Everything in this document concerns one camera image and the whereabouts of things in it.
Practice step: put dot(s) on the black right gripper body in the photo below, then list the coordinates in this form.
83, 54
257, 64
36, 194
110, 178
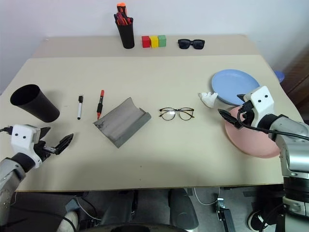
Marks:
248, 113

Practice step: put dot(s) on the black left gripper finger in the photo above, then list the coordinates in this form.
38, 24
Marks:
64, 143
45, 132

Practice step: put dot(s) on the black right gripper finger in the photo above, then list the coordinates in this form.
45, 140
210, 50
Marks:
241, 98
229, 117

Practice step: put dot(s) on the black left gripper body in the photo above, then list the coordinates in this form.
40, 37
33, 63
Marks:
44, 148

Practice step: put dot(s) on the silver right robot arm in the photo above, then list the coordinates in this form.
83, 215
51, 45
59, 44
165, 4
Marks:
293, 149

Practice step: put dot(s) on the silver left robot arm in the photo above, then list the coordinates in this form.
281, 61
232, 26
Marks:
9, 178

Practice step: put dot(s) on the blue plate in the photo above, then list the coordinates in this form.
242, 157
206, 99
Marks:
234, 84

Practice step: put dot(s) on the empty black cup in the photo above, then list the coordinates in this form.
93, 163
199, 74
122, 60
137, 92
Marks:
38, 106

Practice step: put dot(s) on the crumpled white tissue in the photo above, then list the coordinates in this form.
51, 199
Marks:
208, 99

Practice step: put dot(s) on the pink plate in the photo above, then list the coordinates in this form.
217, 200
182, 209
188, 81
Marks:
253, 142

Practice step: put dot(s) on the black and white marker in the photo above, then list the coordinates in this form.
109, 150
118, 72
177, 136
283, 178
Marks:
79, 107

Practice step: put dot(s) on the blue plastic bin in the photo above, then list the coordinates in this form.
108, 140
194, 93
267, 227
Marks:
280, 76

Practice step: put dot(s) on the red and black marker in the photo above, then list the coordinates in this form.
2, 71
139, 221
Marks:
100, 104

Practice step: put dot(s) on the brown wooden cabinet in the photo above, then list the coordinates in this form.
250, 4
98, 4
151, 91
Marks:
298, 77

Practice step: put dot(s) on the open grey glasses case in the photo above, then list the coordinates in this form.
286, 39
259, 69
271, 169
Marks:
123, 122

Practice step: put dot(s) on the thin-framed clear eyeglasses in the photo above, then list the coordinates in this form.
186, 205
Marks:
166, 110

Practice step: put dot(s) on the black sunglasses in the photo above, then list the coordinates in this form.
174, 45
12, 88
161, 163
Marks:
184, 44

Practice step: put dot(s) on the dark grey rounded shape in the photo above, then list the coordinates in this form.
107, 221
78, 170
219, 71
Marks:
182, 207
118, 207

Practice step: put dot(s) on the green block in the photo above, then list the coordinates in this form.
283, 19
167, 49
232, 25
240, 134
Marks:
162, 41

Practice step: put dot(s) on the yellow block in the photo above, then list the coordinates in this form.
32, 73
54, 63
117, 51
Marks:
154, 41

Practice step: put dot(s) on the black and white shoe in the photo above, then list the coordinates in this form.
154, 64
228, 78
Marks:
256, 221

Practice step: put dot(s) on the red block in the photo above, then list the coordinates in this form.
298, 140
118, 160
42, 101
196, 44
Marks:
145, 42

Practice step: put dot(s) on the black tool-filled cup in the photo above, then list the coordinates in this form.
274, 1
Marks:
126, 36

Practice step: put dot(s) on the orange-capped black screwdriver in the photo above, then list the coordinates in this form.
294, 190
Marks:
120, 8

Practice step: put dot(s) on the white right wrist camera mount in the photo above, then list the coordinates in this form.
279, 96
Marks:
262, 104

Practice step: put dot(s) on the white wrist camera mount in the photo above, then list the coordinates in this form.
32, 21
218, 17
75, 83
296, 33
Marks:
262, 104
23, 142

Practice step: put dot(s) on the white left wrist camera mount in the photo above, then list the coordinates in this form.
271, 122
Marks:
23, 142

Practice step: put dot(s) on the black metal bracket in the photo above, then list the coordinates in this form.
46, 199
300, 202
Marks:
223, 213

